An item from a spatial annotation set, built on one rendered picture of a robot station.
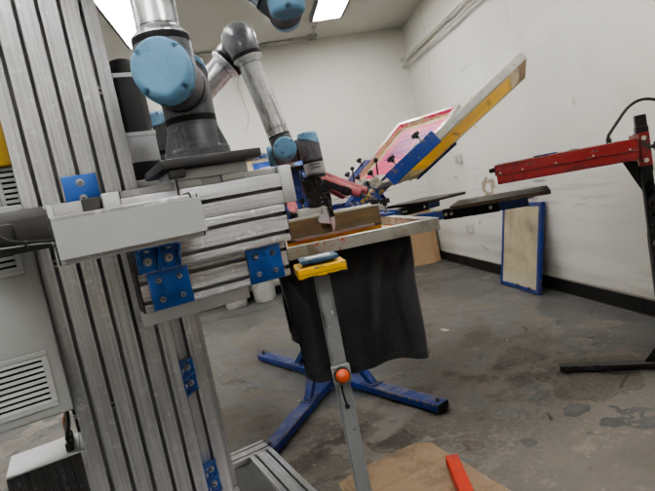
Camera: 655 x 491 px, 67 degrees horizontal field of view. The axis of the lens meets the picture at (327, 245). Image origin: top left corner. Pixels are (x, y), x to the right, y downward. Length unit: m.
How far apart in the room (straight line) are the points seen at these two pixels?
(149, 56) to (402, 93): 5.71
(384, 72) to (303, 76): 1.03
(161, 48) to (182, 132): 0.20
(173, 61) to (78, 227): 0.36
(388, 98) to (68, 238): 5.82
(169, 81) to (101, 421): 0.80
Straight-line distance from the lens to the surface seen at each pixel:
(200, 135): 1.15
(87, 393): 1.35
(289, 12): 1.11
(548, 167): 2.43
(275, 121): 1.65
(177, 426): 1.41
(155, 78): 1.05
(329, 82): 6.45
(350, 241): 1.49
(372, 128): 6.45
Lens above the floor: 1.13
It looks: 6 degrees down
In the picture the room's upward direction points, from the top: 11 degrees counter-clockwise
